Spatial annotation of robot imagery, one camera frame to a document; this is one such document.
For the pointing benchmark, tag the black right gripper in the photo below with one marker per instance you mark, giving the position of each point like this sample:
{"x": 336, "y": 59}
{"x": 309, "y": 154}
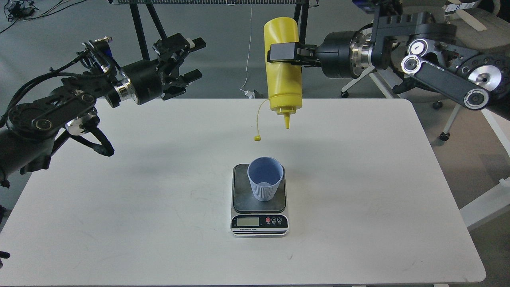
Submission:
{"x": 335, "y": 54}

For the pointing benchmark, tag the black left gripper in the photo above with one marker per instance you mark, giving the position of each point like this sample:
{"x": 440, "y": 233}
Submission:
{"x": 141, "y": 81}

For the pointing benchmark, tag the yellow squeeze bottle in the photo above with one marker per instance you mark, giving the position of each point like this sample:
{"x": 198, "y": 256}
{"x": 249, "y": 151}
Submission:
{"x": 284, "y": 81}

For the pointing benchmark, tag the blue plastic cup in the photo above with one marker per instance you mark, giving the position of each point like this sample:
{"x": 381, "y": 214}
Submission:
{"x": 265, "y": 175}

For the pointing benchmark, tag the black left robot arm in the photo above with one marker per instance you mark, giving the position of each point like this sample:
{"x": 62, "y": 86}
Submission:
{"x": 56, "y": 106}

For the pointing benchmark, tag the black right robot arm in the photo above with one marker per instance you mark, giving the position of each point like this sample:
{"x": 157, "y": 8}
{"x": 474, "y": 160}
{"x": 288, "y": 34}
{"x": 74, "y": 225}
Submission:
{"x": 471, "y": 78}

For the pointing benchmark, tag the digital kitchen scale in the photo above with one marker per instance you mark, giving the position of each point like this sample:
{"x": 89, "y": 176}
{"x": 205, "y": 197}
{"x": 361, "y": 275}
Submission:
{"x": 253, "y": 218}

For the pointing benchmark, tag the black-legged background table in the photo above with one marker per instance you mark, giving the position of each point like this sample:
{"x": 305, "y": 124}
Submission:
{"x": 231, "y": 62}

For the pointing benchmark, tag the white side table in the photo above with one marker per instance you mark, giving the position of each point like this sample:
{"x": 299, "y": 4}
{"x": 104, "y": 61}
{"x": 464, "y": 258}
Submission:
{"x": 495, "y": 201}

